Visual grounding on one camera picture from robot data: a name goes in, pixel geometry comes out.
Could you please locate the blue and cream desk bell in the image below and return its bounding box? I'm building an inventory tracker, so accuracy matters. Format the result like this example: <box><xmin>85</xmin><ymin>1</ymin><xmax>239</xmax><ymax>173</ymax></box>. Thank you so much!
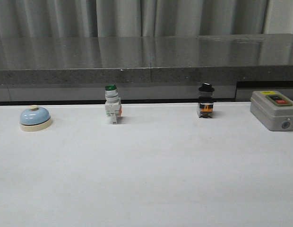
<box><xmin>19</xmin><ymin>105</ymin><xmax>52</xmax><ymax>132</ymax></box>

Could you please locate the grey stone counter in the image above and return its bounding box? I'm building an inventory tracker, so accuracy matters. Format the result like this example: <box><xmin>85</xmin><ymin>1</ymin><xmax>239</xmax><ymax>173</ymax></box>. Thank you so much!
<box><xmin>0</xmin><ymin>34</ymin><xmax>293</xmax><ymax>105</ymax></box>

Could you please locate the grey curtain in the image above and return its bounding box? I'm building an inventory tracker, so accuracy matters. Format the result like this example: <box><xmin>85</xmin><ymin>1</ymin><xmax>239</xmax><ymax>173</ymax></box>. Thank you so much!
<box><xmin>0</xmin><ymin>0</ymin><xmax>293</xmax><ymax>38</ymax></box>

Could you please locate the green push button switch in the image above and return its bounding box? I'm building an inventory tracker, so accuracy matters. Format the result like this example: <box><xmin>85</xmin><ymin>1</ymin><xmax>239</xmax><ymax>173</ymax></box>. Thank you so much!
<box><xmin>105</xmin><ymin>84</ymin><xmax>122</xmax><ymax>123</ymax></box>

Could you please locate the black selector knob switch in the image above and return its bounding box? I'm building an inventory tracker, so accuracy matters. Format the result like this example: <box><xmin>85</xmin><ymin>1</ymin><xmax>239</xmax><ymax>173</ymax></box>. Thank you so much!
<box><xmin>198</xmin><ymin>83</ymin><xmax>215</xmax><ymax>118</ymax></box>

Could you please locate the grey power switch box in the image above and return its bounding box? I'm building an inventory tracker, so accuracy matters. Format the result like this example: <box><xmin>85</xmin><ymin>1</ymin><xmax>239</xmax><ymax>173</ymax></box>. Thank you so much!
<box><xmin>250</xmin><ymin>91</ymin><xmax>293</xmax><ymax>131</ymax></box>

